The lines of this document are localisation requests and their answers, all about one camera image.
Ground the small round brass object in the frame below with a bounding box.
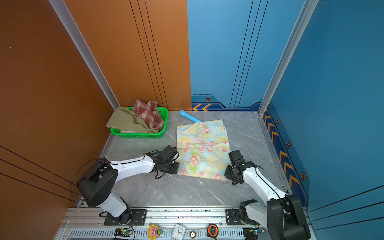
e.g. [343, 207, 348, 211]
[190, 231, 197, 239]

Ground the green circuit board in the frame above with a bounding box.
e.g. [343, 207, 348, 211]
[114, 228, 136, 240]

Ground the yellow pink flower toy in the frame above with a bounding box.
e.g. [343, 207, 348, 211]
[148, 225, 163, 240]

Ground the right circuit board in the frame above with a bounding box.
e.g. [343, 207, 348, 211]
[243, 228, 265, 240]

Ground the aluminium front rail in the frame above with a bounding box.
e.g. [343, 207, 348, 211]
[55, 206, 271, 240]

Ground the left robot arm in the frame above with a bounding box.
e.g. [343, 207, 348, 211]
[76, 146, 180, 225]

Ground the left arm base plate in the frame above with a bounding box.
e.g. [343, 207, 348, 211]
[104, 209, 147, 226]

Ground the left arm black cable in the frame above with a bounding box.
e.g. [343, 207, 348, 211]
[70, 158, 103, 200]

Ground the orange black tape measure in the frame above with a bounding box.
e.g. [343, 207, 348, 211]
[207, 224, 219, 240]

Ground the olive green skirt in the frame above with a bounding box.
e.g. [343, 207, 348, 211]
[106, 107, 158, 134]

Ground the small white clock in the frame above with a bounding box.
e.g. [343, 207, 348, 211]
[171, 224, 187, 240]

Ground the blue toy microphone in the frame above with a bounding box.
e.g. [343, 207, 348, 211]
[179, 110, 201, 123]

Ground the red plaid skirt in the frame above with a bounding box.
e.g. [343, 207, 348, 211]
[133, 99, 165, 132]

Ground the floral pastel skirt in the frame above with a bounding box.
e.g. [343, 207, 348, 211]
[177, 120, 231, 181]

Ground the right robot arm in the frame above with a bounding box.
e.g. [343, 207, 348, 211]
[225, 151, 311, 240]

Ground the green plastic basket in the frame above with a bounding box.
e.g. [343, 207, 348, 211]
[106, 107, 169, 139]

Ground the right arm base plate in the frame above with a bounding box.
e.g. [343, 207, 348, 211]
[225, 209, 247, 226]

